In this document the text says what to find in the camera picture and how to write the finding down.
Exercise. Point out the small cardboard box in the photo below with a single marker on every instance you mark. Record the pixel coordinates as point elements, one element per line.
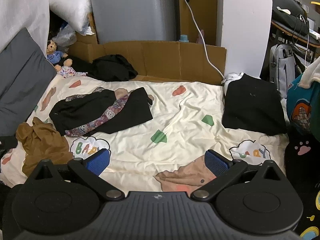
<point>86,38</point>

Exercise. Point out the cream printed blanket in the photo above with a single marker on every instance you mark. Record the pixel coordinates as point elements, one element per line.
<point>175,120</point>

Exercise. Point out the black bag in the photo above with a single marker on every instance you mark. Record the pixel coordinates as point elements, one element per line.
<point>285,17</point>

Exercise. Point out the crumpled black garment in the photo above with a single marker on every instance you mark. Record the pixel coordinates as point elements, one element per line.
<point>112,67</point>

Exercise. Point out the white power strip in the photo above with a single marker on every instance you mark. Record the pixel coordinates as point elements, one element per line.
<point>314,33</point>

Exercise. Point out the dark cloth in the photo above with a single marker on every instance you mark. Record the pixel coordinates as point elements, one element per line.
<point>80,65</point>

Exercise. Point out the wooden desk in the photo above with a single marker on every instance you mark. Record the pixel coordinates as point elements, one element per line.
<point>280,27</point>

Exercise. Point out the tall cardboard box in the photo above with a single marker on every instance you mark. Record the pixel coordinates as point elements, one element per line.
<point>207,10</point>

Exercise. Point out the brown garment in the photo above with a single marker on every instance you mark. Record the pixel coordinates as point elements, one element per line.
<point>42,145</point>

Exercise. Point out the clear plastic bag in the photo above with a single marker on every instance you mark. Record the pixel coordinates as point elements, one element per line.
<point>63,36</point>

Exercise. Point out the teal printed cloth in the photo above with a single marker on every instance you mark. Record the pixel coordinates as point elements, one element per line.
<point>297,100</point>

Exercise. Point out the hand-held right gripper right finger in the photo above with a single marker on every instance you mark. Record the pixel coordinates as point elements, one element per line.
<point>216,163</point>

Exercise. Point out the grey pillow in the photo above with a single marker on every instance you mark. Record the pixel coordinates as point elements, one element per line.
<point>22,80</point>

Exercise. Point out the folded black garment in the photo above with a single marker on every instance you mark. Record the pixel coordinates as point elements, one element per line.
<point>252,105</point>

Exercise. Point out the grey backpack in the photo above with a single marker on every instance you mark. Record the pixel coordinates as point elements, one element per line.
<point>282,65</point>

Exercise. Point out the black paw print cloth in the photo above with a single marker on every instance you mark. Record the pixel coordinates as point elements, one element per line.
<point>300,170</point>

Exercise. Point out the white garment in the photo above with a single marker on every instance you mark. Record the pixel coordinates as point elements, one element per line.
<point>232,77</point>

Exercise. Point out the pink paper item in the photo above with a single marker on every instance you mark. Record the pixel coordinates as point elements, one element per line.
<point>200,36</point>

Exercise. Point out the teddy bear blue shirt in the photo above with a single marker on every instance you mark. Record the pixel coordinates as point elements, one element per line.
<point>54,55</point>

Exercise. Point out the cream fleece cloth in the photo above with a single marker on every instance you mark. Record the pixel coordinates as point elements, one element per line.
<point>311,72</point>

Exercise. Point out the white plastic-wrapped pillow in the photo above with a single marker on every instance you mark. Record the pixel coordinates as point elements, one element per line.
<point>72,7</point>

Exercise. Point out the flat cardboard sheet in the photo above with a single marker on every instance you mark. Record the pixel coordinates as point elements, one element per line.
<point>162,57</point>

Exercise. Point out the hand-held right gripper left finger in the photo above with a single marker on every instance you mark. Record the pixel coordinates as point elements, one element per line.
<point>98,163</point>

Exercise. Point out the silver appliance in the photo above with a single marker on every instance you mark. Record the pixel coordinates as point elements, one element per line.
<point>132,10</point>

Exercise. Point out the black pants patterned side stripe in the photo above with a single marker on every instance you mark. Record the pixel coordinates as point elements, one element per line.
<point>75,112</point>

